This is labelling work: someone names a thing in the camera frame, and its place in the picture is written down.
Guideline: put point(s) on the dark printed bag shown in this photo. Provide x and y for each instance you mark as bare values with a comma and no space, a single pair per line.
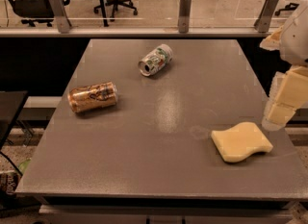
8,182

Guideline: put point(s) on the green object on floor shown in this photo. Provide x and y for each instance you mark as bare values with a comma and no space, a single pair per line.
23,165

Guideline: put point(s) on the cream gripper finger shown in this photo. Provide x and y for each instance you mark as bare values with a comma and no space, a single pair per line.
272,42
288,93

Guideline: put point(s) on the black office chair middle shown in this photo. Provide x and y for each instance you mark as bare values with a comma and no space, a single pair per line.
124,3

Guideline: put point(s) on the black office chair left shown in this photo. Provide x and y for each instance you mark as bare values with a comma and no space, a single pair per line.
30,2

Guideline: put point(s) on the yellow wavy sponge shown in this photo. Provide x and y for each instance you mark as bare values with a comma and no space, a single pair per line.
240,142

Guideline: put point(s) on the orange soda can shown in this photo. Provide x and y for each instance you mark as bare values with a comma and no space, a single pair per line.
82,99

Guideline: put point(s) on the right metal railing post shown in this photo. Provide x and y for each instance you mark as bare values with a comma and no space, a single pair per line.
262,24

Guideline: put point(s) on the metal railing post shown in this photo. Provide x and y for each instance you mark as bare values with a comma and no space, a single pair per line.
262,24
184,15
62,21

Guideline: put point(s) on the black office chair right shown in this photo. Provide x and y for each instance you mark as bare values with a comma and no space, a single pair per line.
289,7

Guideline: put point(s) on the black office chair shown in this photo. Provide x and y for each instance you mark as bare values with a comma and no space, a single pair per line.
30,2
124,3
289,7

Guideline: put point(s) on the left metal railing post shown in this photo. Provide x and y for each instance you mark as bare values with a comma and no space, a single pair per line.
62,21

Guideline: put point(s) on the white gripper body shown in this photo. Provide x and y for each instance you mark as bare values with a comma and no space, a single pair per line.
296,40

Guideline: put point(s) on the middle metal railing post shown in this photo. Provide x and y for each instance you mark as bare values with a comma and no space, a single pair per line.
184,15

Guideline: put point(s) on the green and white soda can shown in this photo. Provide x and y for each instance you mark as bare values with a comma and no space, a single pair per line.
155,60

